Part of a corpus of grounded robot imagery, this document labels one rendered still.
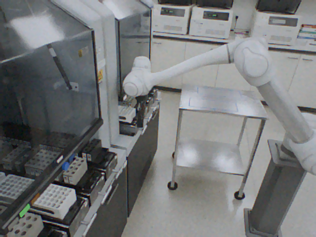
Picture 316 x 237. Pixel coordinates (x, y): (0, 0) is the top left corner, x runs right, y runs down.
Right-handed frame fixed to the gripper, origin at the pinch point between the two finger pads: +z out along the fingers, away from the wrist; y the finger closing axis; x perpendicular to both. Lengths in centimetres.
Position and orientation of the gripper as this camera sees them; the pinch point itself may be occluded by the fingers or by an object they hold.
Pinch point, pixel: (141, 122)
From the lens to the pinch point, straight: 151.0
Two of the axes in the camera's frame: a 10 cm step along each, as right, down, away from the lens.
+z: -0.6, 8.6, 5.1
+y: -2.3, 4.8, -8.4
